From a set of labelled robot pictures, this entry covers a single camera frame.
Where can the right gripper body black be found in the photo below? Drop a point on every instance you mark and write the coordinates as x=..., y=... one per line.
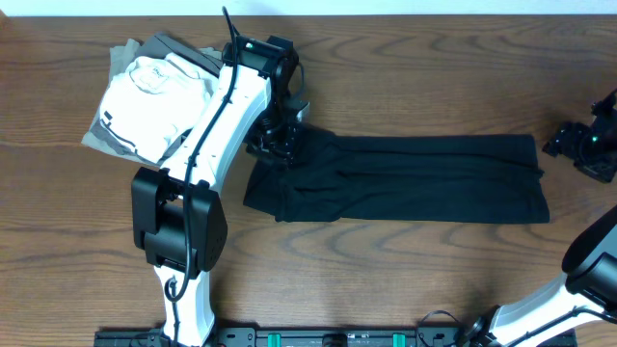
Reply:
x=594, y=152

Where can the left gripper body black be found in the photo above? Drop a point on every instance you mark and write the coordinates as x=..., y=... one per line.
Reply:
x=274, y=136

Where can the black polo shirt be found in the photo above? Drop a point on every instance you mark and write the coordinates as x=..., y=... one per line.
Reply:
x=483, y=179

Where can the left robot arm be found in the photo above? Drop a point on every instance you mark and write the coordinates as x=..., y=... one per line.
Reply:
x=178, y=217

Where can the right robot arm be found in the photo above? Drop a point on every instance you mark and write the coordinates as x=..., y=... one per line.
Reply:
x=585, y=291

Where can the white folded shirt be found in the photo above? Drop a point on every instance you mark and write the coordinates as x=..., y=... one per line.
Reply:
x=154, y=101

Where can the dark grey folded garment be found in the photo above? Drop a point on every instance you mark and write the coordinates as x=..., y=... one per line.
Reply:
x=157, y=90

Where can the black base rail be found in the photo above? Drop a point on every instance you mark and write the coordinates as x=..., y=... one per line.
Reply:
x=250, y=337

